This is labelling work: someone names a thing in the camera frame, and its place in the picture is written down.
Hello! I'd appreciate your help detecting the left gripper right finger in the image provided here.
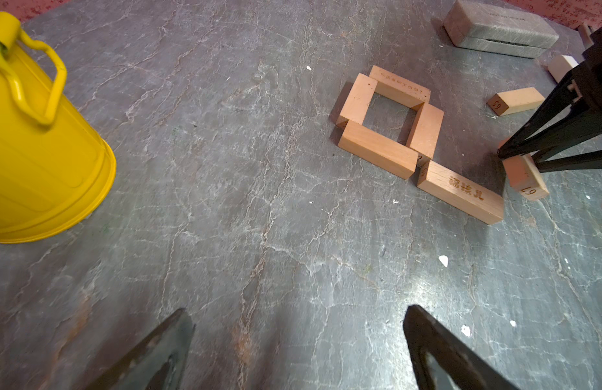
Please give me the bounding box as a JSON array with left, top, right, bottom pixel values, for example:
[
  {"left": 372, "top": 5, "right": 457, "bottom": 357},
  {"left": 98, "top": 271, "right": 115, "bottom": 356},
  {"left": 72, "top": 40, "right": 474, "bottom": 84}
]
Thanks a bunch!
[{"left": 403, "top": 305, "right": 516, "bottom": 389}]

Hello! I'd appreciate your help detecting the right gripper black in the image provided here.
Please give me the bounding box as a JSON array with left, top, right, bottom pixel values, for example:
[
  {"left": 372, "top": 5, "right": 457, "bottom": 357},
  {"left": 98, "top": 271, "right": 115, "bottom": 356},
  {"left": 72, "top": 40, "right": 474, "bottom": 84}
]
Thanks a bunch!
[{"left": 498, "top": 27, "right": 602, "bottom": 173}]

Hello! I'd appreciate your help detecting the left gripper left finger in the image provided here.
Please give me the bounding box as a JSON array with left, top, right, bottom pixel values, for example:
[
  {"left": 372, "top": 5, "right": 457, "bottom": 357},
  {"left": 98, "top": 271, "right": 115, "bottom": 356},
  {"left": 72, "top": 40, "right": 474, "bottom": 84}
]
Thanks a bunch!
[{"left": 87, "top": 308, "right": 195, "bottom": 389}]

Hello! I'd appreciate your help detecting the wooden block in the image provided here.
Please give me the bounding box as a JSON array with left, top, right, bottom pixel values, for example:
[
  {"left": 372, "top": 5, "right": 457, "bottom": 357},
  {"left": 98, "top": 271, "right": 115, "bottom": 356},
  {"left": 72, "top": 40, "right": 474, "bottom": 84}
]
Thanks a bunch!
[
  {"left": 503, "top": 154, "right": 550, "bottom": 202},
  {"left": 406, "top": 102, "right": 444, "bottom": 167},
  {"left": 417, "top": 160, "right": 504, "bottom": 225},
  {"left": 336, "top": 73, "right": 377, "bottom": 128},
  {"left": 487, "top": 87, "right": 546, "bottom": 116},
  {"left": 338, "top": 121, "right": 418, "bottom": 180},
  {"left": 369, "top": 65, "right": 430, "bottom": 110}
]

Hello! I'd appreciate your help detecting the small white adapter box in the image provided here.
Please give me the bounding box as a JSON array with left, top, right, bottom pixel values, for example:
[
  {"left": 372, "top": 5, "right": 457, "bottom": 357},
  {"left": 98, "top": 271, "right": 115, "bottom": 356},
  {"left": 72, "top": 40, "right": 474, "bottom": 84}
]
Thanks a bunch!
[{"left": 547, "top": 55, "right": 578, "bottom": 84}]

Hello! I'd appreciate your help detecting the grey stone block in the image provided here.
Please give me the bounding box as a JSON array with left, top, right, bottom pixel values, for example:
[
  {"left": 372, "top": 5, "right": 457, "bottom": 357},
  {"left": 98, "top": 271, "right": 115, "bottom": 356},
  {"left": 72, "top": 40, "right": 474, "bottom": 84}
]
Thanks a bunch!
[{"left": 443, "top": 1, "right": 559, "bottom": 59}]

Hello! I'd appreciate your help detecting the yellow metal bucket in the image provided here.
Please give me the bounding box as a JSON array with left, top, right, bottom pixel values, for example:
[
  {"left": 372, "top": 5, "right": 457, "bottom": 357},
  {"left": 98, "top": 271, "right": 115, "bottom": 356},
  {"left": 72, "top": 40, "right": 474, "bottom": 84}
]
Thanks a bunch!
[{"left": 0, "top": 11, "right": 117, "bottom": 244}]

